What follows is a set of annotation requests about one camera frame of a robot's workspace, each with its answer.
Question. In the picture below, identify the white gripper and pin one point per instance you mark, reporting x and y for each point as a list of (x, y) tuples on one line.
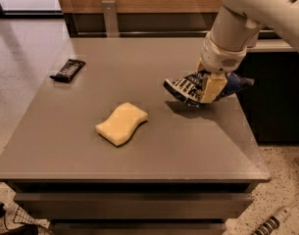
[(220, 59)]

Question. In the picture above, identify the blue Kettle chip bag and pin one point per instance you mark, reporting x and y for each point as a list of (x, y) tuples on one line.
[(189, 89)]

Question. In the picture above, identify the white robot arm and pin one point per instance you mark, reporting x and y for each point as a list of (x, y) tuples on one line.
[(237, 22)]

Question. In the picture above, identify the black rxbar chocolate bar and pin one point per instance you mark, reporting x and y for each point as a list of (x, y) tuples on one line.
[(68, 71)]

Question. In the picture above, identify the yellow sponge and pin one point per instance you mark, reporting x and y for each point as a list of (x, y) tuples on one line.
[(121, 124)]

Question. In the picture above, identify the grey drawer cabinet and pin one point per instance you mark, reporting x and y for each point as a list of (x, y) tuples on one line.
[(184, 171)]

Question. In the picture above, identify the white power strip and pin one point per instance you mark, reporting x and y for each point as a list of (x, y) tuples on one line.
[(275, 220)]

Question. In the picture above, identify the left metal bracket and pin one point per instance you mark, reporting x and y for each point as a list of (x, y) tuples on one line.
[(110, 18)]

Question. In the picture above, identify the black wire object on floor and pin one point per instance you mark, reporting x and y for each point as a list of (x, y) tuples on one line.
[(14, 220)]

